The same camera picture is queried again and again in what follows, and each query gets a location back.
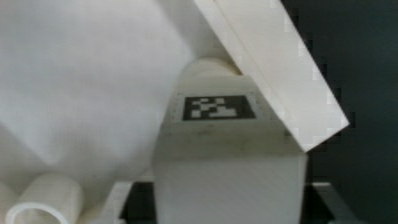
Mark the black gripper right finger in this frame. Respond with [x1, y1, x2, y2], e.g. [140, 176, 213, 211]
[313, 182, 359, 224]

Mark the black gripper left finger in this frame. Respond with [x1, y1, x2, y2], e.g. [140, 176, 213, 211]
[100, 181, 133, 224]

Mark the white square tabletop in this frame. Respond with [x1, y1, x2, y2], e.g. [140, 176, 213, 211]
[0, 0, 309, 224]

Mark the white U-shaped obstacle fence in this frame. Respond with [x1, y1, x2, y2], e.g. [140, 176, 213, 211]
[213, 0, 348, 151]

